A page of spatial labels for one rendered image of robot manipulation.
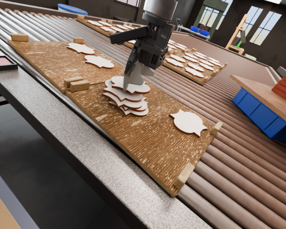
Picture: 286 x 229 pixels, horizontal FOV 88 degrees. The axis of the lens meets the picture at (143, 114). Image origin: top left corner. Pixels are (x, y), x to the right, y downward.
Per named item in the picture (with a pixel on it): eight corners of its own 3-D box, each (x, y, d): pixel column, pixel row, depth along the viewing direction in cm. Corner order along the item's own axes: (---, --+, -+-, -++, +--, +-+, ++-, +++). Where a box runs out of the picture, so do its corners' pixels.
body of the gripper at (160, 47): (154, 72, 41) (171, 23, 34) (126, 60, 42) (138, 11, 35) (161, 67, 47) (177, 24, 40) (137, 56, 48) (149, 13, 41)
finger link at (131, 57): (127, 74, 40) (140, 43, 39) (122, 72, 41) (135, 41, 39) (132, 77, 45) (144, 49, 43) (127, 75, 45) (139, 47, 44)
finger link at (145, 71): (149, 87, 53) (154, 67, 45) (135, 80, 54) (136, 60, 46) (153, 82, 55) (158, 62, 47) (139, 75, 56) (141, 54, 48)
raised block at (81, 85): (72, 92, 45) (72, 85, 43) (69, 90, 46) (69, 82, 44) (89, 89, 49) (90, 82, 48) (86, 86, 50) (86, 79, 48)
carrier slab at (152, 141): (173, 198, 30) (176, 195, 29) (65, 95, 46) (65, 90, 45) (217, 131, 55) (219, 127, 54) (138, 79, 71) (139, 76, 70)
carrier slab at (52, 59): (62, 94, 46) (62, 89, 45) (7, 43, 61) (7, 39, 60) (135, 77, 71) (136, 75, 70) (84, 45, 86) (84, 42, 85)
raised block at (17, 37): (12, 41, 60) (11, 34, 58) (10, 39, 61) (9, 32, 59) (29, 42, 64) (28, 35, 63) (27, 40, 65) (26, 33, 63)
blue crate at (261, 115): (319, 149, 69) (342, 134, 63) (270, 139, 62) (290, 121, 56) (270, 109, 94) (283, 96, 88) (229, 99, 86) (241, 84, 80)
